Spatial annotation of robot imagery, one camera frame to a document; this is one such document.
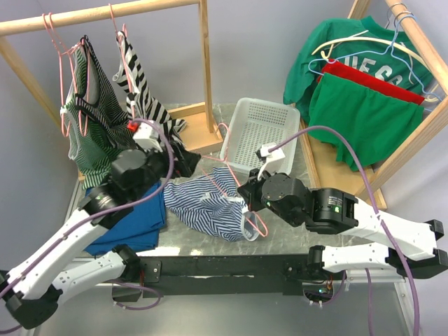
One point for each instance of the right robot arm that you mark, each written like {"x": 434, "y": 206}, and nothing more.
{"x": 393, "y": 243}

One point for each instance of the blue white striped tank top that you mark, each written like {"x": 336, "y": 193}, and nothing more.
{"x": 210, "y": 204}

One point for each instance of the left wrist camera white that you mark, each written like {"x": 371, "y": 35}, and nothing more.
{"x": 145, "y": 136}

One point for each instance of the pink hanger with blue top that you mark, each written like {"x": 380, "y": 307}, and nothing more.
{"x": 225, "y": 162}

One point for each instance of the white plastic perforated basket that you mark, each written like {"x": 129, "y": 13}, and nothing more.
{"x": 256, "y": 122}

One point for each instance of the green t-shirt front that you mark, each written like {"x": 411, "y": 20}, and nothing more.
{"x": 374, "y": 124}

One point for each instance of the right wooden clothes rack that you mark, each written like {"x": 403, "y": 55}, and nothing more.
{"x": 319, "y": 157}

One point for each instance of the blue cloth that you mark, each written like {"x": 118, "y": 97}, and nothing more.
{"x": 139, "y": 230}

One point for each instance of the light blue wire hanger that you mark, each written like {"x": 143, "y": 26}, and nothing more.
{"x": 326, "y": 49}

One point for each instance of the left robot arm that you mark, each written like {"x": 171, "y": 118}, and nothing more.
{"x": 33, "y": 290}

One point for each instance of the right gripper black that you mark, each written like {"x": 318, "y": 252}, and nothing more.
{"x": 249, "y": 190}

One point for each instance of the black white striped tank top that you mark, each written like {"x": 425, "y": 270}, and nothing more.
{"x": 142, "y": 104}

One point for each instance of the left wooden clothes rack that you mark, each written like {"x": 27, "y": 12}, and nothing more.
{"x": 201, "y": 135}

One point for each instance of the green sweatshirt with letters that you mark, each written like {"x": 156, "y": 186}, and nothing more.
{"x": 361, "y": 44}

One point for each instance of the black base beam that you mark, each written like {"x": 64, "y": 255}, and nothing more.
{"x": 233, "y": 274}

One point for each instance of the red cloth on hanger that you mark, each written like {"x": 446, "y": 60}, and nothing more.
{"x": 343, "y": 71}

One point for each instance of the pink hanger far left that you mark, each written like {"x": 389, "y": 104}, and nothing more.
{"x": 62, "y": 51}

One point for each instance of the cream white hanger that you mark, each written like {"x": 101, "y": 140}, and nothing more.
{"x": 358, "y": 37}

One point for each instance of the green striped tank top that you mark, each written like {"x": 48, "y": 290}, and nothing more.
{"x": 99, "y": 130}

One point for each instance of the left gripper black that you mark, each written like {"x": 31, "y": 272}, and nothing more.
{"x": 185, "y": 164}

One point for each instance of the wooden clothes rack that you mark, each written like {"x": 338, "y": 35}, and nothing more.
{"x": 201, "y": 135}
{"x": 319, "y": 157}

